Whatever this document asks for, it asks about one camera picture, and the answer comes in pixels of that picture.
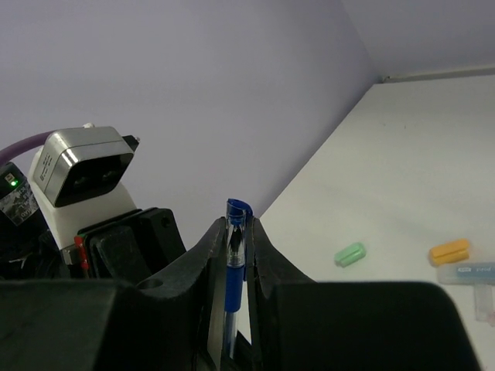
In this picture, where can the blue gel pen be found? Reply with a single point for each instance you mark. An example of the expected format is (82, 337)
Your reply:
(237, 215)

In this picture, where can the green eraser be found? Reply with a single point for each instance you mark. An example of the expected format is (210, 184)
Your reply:
(350, 254)

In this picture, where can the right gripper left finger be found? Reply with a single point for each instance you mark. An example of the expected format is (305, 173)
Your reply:
(171, 321)

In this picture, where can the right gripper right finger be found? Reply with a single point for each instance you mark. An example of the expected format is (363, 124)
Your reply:
(301, 324)

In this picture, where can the orange eraser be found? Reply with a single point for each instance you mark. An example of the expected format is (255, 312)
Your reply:
(449, 253)

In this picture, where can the blue glue tube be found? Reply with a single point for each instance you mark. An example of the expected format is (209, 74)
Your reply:
(466, 273)

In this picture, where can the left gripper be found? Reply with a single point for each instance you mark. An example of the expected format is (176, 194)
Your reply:
(132, 247)

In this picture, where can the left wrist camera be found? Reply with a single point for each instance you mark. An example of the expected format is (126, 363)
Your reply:
(76, 179)

